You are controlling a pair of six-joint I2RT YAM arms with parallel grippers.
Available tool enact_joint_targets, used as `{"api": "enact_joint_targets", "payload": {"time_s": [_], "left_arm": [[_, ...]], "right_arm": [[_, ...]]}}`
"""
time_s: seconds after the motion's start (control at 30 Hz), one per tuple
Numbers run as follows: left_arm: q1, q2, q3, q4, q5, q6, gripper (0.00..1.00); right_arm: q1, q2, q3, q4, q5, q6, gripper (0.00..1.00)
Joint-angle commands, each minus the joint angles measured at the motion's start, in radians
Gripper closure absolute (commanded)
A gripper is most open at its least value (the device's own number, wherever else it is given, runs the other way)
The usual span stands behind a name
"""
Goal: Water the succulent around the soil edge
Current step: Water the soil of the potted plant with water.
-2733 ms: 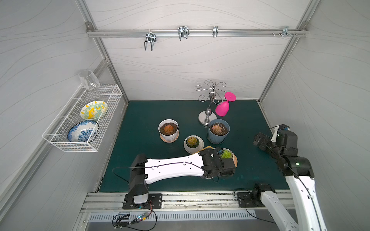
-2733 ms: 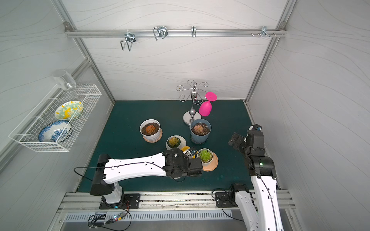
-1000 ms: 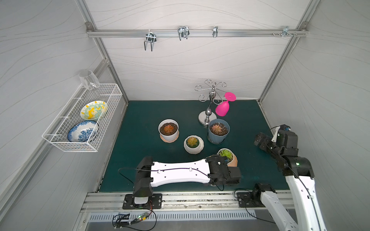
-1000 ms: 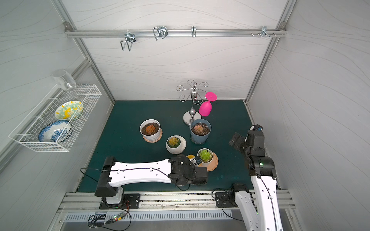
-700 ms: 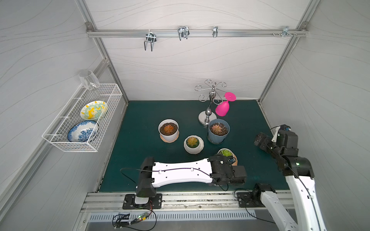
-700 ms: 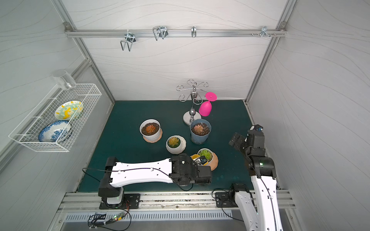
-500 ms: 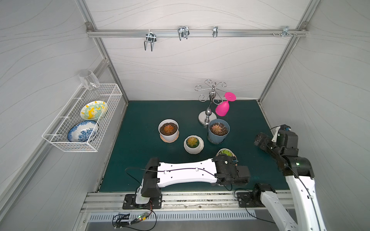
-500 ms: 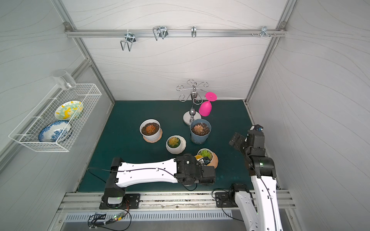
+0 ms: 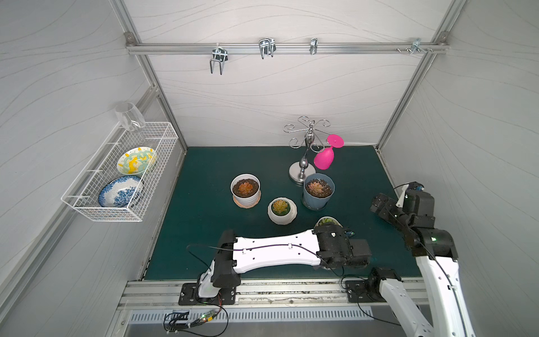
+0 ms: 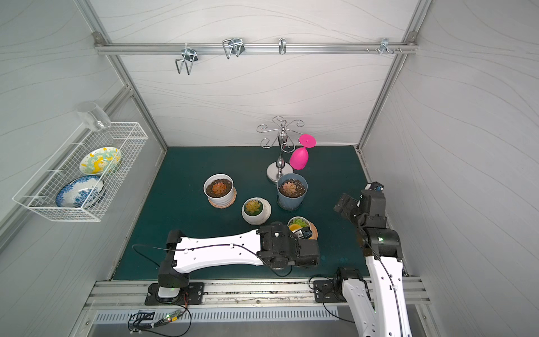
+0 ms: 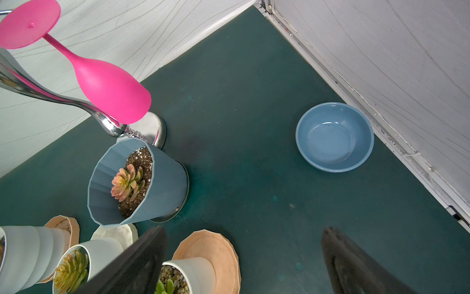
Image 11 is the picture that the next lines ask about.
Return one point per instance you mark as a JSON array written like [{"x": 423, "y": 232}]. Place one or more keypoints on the small white pot succulent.
[{"x": 82, "y": 262}]

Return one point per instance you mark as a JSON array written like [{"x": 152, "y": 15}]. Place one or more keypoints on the blue-grey pot pink succulent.
[{"x": 165, "y": 196}]

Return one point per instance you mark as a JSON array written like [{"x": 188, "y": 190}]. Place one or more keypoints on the white pot green succulent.
[{"x": 187, "y": 276}]

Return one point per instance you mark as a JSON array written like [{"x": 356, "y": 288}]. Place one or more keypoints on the blue bowl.
[{"x": 334, "y": 137}]

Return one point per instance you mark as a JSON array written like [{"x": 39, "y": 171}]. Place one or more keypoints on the pink wine glass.
[{"x": 110, "y": 88}]

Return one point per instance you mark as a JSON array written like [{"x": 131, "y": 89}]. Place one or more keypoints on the terracotta saucer back left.
[{"x": 66, "y": 224}]

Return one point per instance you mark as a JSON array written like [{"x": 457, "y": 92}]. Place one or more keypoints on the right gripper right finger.
[{"x": 352, "y": 271}]

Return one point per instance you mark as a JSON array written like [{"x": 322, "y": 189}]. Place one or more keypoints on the white pot red succulent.
[{"x": 31, "y": 255}]

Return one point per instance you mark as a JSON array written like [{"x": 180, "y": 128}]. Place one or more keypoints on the green table mat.
[{"x": 231, "y": 105}]

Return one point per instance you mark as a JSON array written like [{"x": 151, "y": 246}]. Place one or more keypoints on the silver glass hanger stand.
[{"x": 151, "y": 128}]

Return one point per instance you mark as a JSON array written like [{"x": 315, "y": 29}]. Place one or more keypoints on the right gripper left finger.
[{"x": 135, "y": 271}]

